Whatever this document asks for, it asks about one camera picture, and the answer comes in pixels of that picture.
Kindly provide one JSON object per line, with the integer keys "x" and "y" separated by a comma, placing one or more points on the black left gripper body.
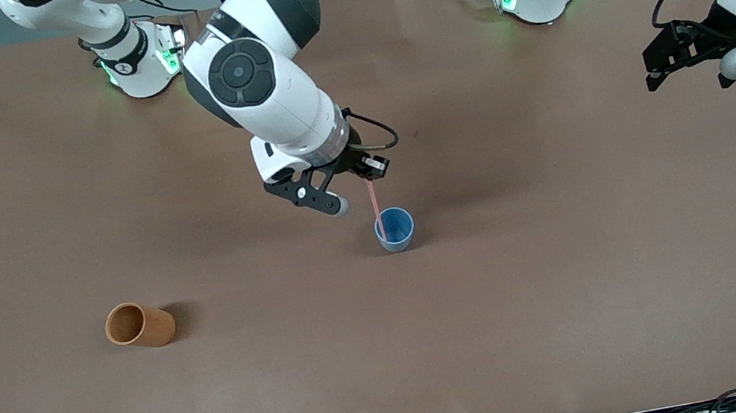
{"x": 708, "y": 37}

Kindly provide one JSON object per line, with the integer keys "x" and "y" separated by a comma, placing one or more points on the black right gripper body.
{"x": 348, "y": 161}

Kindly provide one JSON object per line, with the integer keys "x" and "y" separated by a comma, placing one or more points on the pink chopstick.
{"x": 373, "y": 198}

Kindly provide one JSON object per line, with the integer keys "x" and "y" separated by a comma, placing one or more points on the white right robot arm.
{"x": 265, "y": 96}

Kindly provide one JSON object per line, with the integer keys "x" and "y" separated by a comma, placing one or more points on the blue plastic cup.
{"x": 404, "y": 239}

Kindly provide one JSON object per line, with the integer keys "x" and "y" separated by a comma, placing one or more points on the brown cylindrical cup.
{"x": 158, "y": 328}

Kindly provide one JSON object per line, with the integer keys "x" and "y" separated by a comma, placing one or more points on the brown table cover sheet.
{"x": 577, "y": 275}

